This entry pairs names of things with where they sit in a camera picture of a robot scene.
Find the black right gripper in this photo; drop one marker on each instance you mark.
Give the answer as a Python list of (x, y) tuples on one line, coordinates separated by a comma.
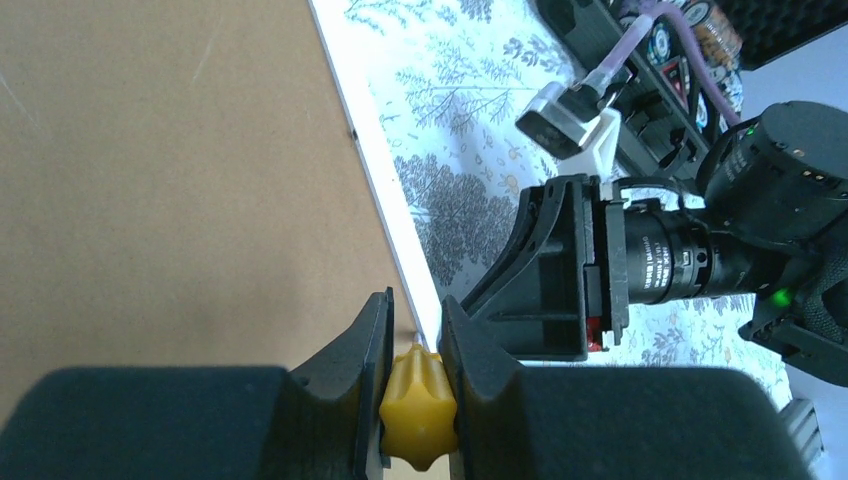
[(531, 301)]

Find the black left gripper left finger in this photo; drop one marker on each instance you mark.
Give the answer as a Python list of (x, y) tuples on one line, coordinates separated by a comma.
[(317, 421)]

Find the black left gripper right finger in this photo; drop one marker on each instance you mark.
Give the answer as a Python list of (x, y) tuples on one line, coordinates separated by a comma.
[(519, 422)]

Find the yellow handled screwdriver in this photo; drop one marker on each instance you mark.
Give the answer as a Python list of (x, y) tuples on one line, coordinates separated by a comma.
[(418, 409)]

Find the white picture frame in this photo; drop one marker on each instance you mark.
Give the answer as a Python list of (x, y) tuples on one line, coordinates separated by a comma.
[(191, 184)]

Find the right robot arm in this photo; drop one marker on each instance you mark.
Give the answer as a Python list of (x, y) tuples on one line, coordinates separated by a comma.
[(773, 225)]

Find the black poker chip case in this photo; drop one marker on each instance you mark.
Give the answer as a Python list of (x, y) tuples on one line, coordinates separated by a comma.
[(669, 123)]

